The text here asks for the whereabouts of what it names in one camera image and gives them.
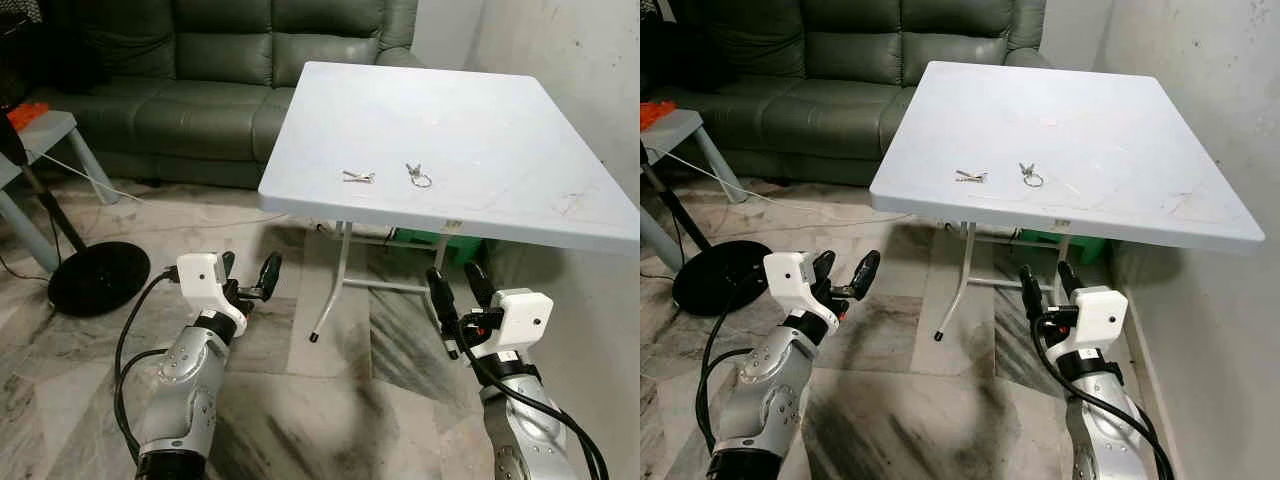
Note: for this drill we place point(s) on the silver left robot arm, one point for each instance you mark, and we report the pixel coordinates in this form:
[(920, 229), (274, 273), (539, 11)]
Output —
[(185, 380), (765, 385)]

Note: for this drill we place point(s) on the green box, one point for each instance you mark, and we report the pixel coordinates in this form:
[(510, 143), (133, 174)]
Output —
[(1085, 247), (425, 245)]

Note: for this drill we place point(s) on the black stand with round base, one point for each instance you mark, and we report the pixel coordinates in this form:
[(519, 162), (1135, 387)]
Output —
[(100, 280), (720, 280)]

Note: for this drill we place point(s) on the flat silver key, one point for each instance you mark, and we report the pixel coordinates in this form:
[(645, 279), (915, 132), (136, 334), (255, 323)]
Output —
[(970, 177), (358, 177)]

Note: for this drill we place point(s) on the white folding table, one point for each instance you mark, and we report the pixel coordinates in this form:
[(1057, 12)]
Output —
[(450, 140), (1060, 140)]

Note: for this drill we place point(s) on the green leather sofa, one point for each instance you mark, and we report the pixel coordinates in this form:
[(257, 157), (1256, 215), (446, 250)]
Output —
[(800, 90), (200, 90)]

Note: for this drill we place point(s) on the grey side table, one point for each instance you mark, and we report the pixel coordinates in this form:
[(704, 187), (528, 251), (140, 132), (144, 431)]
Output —
[(680, 130), (50, 135)]

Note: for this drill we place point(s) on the orange object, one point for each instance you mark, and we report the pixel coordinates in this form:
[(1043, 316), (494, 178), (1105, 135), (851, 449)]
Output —
[(655, 113), (28, 114)]

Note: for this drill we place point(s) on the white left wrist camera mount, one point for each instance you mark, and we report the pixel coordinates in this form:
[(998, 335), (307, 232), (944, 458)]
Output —
[(200, 272), (790, 272)]

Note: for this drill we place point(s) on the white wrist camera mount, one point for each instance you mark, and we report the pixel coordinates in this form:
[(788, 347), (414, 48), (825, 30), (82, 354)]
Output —
[(790, 272), (522, 315), (1100, 315), (200, 272)]

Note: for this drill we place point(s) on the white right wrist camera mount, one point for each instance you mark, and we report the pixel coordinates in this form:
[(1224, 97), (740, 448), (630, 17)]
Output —
[(1100, 315), (522, 315)]

